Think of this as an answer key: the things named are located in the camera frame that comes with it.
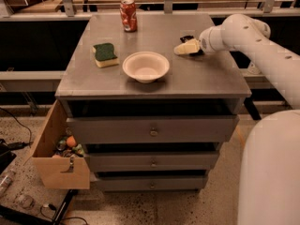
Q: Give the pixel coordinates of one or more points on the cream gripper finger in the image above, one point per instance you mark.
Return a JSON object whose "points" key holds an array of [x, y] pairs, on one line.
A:
{"points": [[191, 46]]}

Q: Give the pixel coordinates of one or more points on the black rxbar chocolate bar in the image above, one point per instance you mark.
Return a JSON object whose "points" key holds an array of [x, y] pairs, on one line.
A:
{"points": [[188, 38]]}

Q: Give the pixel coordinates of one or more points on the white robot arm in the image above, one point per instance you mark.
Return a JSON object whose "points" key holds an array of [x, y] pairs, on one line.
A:
{"points": [[269, 187]]}

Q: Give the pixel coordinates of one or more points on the white paper bowl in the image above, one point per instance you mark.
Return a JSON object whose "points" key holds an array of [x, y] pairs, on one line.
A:
{"points": [[146, 67]]}

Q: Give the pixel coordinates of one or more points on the grey drawer cabinet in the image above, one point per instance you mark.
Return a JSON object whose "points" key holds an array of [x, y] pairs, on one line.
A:
{"points": [[194, 85]]}

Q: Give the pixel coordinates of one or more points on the red soda can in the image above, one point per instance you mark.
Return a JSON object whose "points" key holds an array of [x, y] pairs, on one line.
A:
{"points": [[128, 15]]}

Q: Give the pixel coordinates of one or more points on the green yellow sponge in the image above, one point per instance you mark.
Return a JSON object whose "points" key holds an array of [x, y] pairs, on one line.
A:
{"points": [[104, 55]]}

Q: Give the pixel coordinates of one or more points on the top grey drawer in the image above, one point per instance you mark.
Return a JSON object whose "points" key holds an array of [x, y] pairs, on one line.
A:
{"points": [[153, 129]]}

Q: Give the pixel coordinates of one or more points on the grey drawer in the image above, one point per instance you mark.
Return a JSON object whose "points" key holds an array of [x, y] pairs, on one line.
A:
{"points": [[152, 183], [151, 161], [153, 129]]}

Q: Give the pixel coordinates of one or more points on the middle grey drawer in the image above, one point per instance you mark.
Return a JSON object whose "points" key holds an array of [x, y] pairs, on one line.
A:
{"points": [[151, 161]]}

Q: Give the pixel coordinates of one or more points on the orange fruit in drawer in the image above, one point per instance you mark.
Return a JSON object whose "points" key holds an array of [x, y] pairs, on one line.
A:
{"points": [[71, 141]]}

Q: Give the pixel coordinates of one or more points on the bottom grey drawer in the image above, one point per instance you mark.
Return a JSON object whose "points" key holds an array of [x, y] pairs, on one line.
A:
{"points": [[152, 183]]}

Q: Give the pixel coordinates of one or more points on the open wooden side drawer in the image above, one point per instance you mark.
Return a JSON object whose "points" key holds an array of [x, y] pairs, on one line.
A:
{"points": [[57, 172]]}

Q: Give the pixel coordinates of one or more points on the clear glass jar on floor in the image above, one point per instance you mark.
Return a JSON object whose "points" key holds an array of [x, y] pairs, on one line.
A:
{"points": [[26, 202]]}

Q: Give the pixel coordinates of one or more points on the plastic water bottle on floor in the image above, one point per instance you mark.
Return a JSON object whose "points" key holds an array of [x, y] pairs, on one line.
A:
{"points": [[6, 179]]}

